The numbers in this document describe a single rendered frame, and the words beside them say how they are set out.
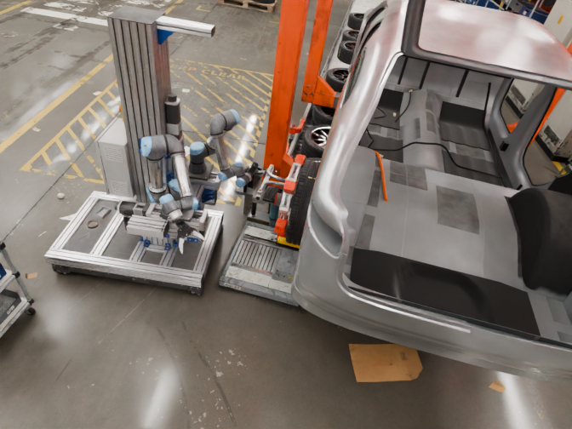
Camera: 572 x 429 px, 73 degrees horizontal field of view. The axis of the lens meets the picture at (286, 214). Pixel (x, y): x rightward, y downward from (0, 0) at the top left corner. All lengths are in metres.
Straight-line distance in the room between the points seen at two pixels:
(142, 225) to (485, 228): 2.46
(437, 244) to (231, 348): 1.70
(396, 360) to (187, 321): 1.68
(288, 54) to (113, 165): 1.48
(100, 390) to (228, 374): 0.86
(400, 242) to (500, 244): 0.71
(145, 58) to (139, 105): 0.32
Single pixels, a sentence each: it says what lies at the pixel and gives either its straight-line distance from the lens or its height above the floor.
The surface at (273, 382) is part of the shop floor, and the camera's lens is 3.05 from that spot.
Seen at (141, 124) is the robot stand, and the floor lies 1.39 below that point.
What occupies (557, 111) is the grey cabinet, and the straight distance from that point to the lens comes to 7.29.
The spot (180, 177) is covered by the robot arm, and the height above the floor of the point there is 1.27.
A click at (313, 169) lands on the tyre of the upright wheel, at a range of 2.81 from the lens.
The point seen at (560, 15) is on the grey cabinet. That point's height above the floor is 1.58.
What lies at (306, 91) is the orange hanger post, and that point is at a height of 0.67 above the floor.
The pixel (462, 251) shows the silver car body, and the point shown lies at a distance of 2.96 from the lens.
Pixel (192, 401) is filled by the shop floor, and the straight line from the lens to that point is 2.99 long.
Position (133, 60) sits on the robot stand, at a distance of 2.59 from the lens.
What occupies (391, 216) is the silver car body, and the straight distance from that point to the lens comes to 2.89.
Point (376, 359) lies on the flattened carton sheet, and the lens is 3.31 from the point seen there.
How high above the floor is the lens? 2.77
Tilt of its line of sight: 42 degrees down
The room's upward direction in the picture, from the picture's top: 10 degrees clockwise
